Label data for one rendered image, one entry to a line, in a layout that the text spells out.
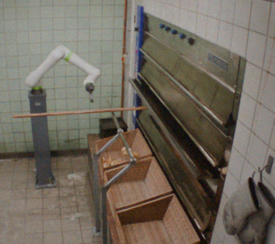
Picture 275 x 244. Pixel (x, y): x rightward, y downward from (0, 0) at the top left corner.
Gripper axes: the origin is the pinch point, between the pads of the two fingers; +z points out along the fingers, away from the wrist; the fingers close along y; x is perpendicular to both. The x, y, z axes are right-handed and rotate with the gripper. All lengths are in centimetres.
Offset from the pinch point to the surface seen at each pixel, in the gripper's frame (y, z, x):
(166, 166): 38, 75, -53
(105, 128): 52, -33, -18
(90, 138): 75, -53, -3
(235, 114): -46, 159, -56
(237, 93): -58, 158, -55
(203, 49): -69, 110, -57
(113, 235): 75, 111, -2
